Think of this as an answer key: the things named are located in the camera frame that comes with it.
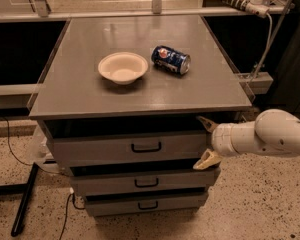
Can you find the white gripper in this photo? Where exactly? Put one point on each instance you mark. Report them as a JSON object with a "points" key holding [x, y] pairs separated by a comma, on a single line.
{"points": [[221, 139]]}

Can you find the grey top drawer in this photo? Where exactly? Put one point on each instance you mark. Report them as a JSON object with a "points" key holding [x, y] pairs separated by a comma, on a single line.
{"points": [[121, 149]]}

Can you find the grey drawer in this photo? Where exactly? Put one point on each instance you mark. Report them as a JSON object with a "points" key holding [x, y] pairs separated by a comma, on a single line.
{"points": [[143, 181], [146, 204], [121, 149]]}

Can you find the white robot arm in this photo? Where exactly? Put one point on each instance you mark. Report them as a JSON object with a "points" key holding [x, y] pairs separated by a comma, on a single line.
{"points": [[273, 132]]}

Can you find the grey middle drawer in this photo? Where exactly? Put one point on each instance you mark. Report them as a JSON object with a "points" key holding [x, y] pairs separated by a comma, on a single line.
{"points": [[143, 181]]}

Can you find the grey drawer cabinet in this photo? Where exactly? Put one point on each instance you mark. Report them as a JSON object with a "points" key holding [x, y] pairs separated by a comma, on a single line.
{"points": [[75, 101]]}

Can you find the grey bottom drawer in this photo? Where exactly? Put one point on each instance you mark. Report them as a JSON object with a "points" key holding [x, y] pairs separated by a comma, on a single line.
{"points": [[146, 204]]}

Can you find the blue pepsi can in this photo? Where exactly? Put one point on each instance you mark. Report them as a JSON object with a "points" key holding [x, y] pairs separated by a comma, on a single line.
{"points": [[171, 59]]}

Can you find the white paper bowl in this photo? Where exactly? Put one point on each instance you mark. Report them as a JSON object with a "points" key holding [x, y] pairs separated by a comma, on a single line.
{"points": [[123, 68]]}

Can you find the white power strip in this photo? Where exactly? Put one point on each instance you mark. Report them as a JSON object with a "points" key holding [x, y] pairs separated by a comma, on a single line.
{"points": [[256, 7]]}

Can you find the black metal floor bar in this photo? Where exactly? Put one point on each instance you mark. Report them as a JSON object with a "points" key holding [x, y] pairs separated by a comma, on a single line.
{"points": [[27, 192]]}

